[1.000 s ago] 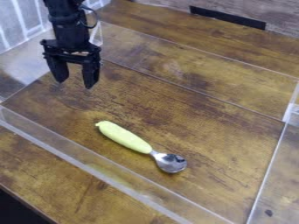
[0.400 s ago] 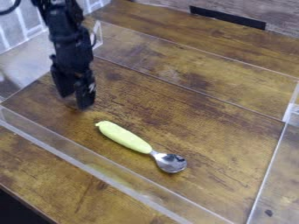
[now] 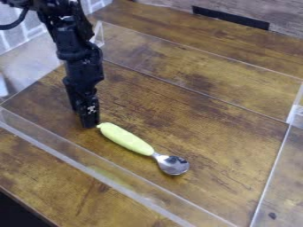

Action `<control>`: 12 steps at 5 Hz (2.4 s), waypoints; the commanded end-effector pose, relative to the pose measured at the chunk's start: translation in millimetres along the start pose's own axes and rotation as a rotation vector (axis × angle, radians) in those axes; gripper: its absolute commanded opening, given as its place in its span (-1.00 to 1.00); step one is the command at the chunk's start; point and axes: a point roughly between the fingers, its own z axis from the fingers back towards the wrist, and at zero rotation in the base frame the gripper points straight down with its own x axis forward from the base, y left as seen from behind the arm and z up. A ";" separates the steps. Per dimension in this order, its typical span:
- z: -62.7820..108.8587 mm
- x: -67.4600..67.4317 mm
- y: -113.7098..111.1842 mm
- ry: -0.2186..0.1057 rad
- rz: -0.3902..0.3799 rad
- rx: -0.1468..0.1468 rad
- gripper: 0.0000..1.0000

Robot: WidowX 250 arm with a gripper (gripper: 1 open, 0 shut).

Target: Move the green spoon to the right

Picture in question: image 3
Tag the green handled metal spoon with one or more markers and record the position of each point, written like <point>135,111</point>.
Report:
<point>172,165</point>

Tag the clear acrylic enclosure walls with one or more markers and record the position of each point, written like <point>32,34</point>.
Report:
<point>210,91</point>

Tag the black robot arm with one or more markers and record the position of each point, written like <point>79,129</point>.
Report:
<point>71,32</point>

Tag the black strip on back wall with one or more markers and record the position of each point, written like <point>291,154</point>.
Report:
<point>231,18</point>

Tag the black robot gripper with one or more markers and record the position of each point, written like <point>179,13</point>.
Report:
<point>82,58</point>

